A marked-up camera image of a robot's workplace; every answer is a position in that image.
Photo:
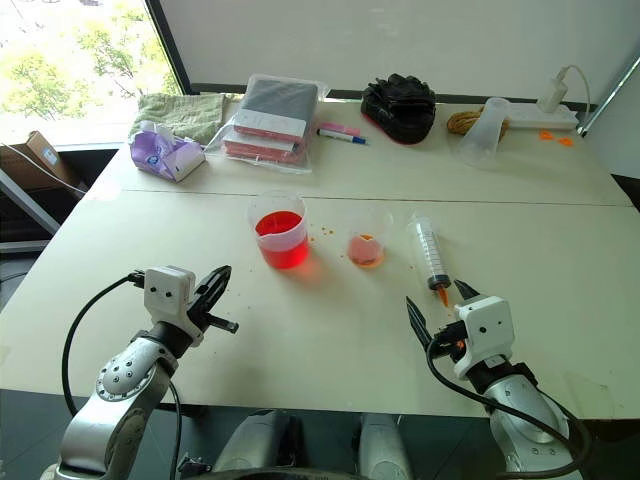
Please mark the grey rounded robot body shape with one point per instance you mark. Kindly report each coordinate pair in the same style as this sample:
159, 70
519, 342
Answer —
260, 442
382, 447

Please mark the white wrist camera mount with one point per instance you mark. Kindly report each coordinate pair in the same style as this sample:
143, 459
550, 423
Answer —
167, 292
487, 325

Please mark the clear syringe with orange tip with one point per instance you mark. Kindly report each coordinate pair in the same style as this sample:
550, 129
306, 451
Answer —
430, 250

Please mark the small orange plastic piece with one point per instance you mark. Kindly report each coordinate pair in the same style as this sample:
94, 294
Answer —
546, 135
565, 143

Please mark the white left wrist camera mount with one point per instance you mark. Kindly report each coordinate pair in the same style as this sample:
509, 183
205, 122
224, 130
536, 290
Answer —
167, 292

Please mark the white marker with blue cap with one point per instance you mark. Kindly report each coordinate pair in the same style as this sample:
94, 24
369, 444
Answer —
342, 137

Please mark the clear plastic bag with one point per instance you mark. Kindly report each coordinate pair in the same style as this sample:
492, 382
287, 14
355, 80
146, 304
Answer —
272, 150

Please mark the dark window frame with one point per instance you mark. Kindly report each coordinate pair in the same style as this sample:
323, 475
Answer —
170, 47

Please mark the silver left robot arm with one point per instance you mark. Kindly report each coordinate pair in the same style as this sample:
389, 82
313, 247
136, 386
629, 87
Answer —
125, 390

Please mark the green cloth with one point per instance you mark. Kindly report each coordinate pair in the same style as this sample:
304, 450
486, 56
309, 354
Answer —
185, 112

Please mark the white charger plug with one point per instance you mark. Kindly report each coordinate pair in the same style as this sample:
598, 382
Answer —
552, 92

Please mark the beaker with red liquid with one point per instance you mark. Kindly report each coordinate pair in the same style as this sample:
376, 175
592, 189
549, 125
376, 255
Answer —
282, 240

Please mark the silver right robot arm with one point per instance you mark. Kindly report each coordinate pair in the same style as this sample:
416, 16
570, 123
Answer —
525, 415

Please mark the grey metal frame bar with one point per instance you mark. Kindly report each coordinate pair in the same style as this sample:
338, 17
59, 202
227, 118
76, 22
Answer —
27, 202

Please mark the black gloves pile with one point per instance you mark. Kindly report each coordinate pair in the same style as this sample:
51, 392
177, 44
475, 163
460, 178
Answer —
400, 107

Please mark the grey metal pole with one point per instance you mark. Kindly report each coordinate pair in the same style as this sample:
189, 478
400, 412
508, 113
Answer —
607, 100

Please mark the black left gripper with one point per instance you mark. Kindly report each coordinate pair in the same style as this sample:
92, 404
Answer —
200, 312

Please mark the grey and white box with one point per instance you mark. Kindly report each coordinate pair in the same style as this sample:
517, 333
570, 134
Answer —
280, 107

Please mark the clear plastic flask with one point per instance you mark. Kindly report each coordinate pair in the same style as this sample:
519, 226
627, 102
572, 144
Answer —
482, 137

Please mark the small clear plastic cup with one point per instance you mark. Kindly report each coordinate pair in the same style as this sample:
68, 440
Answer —
367, 247

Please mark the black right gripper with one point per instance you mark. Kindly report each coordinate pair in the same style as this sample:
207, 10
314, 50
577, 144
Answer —
450, 340

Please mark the white power strip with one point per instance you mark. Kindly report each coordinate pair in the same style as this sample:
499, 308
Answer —
545, 119

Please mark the pink box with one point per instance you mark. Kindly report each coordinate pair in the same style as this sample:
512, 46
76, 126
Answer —
260, 147

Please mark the purple tissue pack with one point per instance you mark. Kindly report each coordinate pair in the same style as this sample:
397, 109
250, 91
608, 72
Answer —
167, 155

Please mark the pink marker pen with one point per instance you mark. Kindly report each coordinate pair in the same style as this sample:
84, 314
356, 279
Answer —
340, 128

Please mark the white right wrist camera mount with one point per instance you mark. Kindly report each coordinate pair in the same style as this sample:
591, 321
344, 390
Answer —
487, 325

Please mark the cardboard box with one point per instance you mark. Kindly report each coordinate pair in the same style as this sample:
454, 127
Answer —
40, 162

